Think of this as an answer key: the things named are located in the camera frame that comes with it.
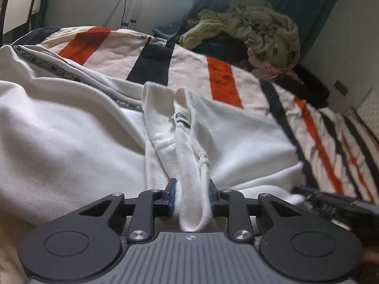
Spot black wall socket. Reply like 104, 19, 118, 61
333, 80, 349, 97

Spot striped bed blanket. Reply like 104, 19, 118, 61
0, 26, 379, 284

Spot white black chair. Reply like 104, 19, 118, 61
1, 0, 35, 45

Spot person right hand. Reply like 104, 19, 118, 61
353, 246, 379, 284

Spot teal curtain left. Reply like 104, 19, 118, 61
31, 0, 48, 30

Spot pink garment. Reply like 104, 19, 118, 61
247, 49, 301, 83

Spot garment steamer stand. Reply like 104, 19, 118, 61
103, 0, 142, 30

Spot white sweatpants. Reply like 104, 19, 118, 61
1, 45, 304, 231

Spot cream patterned fleece blanket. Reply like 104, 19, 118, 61
179, 0, 301, 68

